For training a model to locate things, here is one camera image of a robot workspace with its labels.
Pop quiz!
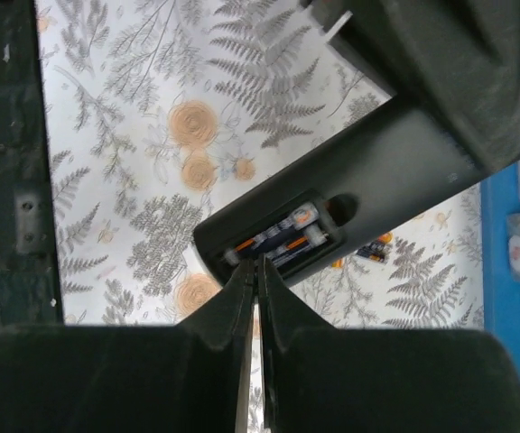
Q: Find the black tv remote control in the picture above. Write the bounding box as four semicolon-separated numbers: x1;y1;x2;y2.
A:
193;97;485;285

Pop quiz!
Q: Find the black orange AAA battery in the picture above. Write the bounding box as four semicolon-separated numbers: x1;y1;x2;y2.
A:
356;233;393;263

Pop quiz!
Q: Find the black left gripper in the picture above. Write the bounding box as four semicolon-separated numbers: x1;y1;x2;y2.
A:
304;1;520;172

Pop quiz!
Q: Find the floral table mat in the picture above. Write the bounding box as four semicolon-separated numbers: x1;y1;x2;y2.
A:
33;0;487;433

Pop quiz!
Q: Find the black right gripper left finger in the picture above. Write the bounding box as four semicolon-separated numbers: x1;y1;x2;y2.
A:
0;260;255;432

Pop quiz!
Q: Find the dark silver AAA battery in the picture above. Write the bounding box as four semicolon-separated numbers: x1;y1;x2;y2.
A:
266;224;330;271

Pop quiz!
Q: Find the blue shelf unit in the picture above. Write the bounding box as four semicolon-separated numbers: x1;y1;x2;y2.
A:
481;164;520;363

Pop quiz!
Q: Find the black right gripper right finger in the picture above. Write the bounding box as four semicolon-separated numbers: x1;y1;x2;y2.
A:
258;258;520;432

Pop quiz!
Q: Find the dark blue AAA battery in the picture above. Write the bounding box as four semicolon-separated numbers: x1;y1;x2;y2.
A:
222;202;320;266

